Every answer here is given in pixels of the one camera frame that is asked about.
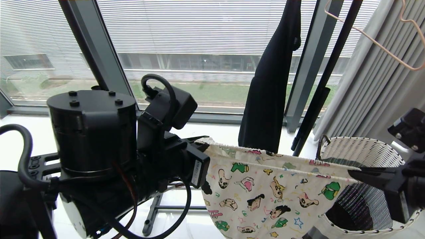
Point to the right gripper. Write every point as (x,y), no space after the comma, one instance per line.
(401,192)

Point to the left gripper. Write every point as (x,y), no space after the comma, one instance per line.
(186,166)

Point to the cream printed garment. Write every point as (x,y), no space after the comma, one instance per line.
(265,199)

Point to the black garment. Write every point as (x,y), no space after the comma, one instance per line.
(265,99)

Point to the pink clothes hanger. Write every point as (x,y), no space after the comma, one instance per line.
(382,47)

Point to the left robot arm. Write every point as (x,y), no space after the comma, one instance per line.
(89,132)

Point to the white laundry basket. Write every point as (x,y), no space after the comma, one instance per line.
(365,149)

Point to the black clothes rack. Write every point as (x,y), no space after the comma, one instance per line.
(315,106)

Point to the beige curtain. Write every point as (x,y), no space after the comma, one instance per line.
(372,83)

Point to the window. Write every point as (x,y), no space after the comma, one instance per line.
(199,39)

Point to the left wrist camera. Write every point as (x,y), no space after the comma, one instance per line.
(179,106)

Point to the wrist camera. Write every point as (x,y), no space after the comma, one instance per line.
(411,129)
(179,106)

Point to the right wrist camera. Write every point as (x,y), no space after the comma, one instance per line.
(411,129)

